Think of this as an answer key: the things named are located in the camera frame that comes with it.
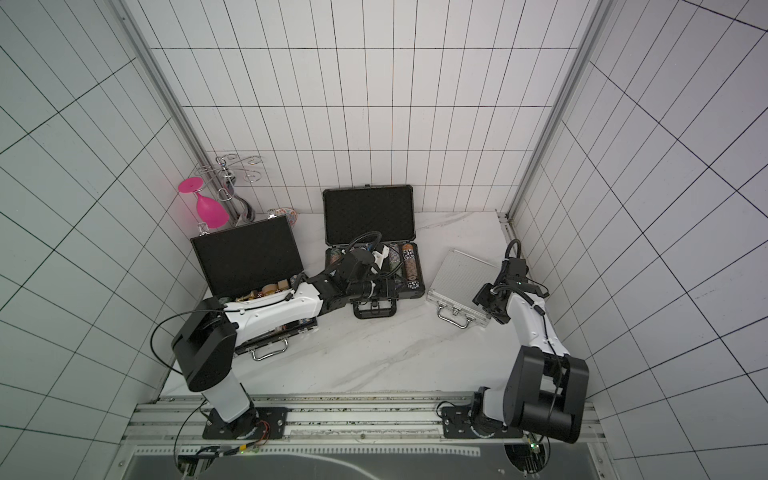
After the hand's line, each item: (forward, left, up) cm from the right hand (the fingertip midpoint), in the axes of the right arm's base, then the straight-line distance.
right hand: (486, 299), depth 88 cm
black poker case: (+8, +74, +3) cm, 74 cm away
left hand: (-3, +27, +8) cm, 28 cm away
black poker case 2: (+30, +44, +4) cm, 53 cm away
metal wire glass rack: (+29, +83, +24) cm, 91 cm away
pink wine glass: (+22, +93, +10) cm, 96 cm away
